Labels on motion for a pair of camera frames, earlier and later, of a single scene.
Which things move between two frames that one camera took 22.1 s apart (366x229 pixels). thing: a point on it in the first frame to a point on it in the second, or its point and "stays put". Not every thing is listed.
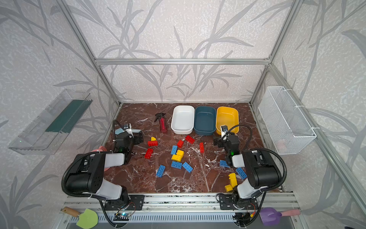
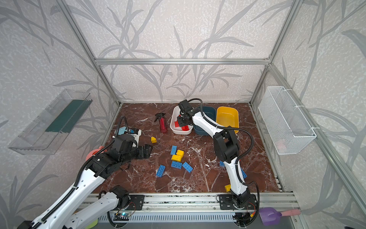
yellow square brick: (180, 152) stays put
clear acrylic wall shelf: (44, 135) stays put
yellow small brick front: (228, 188) stays put
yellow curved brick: (176, 158) stays put
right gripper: (222, 141) to (183, 116)
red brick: (201, 147) to (185, 128)
